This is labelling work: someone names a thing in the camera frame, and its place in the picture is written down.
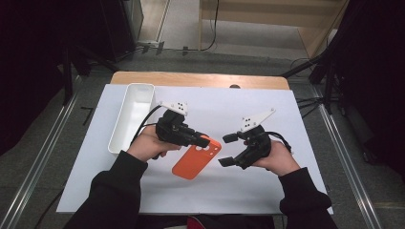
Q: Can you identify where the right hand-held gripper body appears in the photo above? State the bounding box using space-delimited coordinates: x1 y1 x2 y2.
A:
234 108 277 170

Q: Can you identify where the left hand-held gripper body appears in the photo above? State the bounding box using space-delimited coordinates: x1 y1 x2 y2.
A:
155 100 196 147

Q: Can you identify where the orange phone case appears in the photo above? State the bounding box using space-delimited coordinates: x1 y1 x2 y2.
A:
171 135 223 181

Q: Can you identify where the white plastic bin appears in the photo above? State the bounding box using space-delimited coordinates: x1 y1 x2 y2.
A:
107 82 158 156

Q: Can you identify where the person's left hand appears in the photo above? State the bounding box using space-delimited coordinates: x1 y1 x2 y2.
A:
127 125 182 163

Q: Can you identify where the person's right hand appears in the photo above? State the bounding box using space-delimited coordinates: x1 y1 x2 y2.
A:
251 139 302 177

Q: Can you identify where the white board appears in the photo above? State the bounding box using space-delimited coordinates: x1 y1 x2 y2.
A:
56 83 334 216

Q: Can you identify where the wooden table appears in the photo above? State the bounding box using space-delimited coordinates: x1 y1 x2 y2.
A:
110 71 290 91

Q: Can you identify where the black floor tape mark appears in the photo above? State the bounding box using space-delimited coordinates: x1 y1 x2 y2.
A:
80 106 96 127

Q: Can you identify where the black metal stand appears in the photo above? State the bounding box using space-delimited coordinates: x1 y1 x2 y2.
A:
281 53 338 115
61 44 120 106

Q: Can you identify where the dark cabinet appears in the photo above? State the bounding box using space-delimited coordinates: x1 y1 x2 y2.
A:
101 0 144 63

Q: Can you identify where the pale wooden partition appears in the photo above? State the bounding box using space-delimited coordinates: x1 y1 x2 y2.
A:
199 0 350 60

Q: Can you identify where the black curtain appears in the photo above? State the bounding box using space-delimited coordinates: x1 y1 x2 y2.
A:
0 0 106 156
330 0 405 179

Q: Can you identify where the left hand-held gripper black cable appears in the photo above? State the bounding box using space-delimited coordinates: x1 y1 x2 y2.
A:
130 104 163 147

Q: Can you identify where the hand-held gripper black cable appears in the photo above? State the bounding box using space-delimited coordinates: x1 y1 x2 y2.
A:
266 131 293 155
130 104 163 147

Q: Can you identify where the right hand-held gripper black cable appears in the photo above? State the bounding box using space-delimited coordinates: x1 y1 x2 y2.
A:
266 131 293 155

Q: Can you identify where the bundle of black cables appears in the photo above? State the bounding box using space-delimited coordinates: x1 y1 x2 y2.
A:
295 94 326 119

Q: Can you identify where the metal floor rail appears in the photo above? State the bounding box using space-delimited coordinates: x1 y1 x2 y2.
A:
0 92 80 229
313 85 383 229

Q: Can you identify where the black floor cable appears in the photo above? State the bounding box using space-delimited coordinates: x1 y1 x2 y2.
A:
187 0 221 52

